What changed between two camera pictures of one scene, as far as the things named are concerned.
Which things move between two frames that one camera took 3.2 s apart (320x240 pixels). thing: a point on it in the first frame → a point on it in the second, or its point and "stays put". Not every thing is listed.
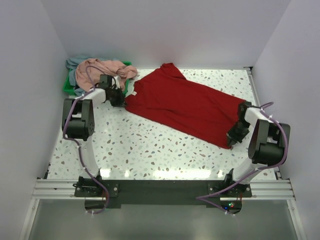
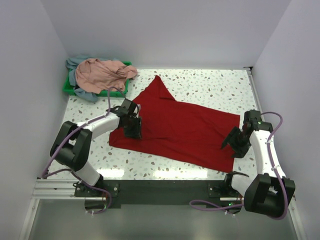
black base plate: x=163 y=193 stays put
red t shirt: x=164 y=96 → x=179 y=130
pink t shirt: x=88 y=72 stays put
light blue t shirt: x=71 y=64 stays put
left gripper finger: x=122 y=104 → x=132 y=131
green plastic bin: x=68 y=89 stays put
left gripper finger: x=123 y=103 → x=137 y=128
